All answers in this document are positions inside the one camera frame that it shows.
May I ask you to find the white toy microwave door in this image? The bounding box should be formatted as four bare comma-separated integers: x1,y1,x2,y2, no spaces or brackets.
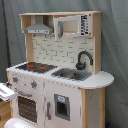
53,13,92,39

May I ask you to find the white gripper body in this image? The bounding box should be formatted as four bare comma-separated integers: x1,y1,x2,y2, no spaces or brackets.
0,83,16,101

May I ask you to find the black toy stovetop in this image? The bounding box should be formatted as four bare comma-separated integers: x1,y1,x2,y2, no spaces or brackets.
18,62,55,73

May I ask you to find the red right oven knob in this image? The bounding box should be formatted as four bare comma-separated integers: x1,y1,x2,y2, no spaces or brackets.
31,81,37,88

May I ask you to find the metal toy sink basin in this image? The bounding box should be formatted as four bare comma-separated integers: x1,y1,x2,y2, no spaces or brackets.
52,68,92,81

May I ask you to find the wooden toy kitchen unit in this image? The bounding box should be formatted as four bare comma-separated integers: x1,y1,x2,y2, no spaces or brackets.
7,11,114,128

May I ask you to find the white cabinet door with dispenser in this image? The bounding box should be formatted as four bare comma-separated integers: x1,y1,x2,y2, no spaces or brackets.
45,81,82,128

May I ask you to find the red oven knob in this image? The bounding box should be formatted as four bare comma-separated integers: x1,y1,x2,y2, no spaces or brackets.
12,77,18,83
31,81,37,88

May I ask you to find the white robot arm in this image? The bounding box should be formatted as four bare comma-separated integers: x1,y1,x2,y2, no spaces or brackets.
0,83,35,128

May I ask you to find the red left oven knob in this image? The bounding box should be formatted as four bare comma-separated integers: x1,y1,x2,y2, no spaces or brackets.
12,77,18,83

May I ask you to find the black toy faucet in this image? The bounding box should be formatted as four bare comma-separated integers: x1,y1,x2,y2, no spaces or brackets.
76,51,93,70

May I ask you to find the grey toy range hood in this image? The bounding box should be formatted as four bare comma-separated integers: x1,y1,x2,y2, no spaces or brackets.
24,16,53,34

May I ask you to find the white toy oven door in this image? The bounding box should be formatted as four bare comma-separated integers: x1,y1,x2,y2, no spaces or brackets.
12,83,44,128

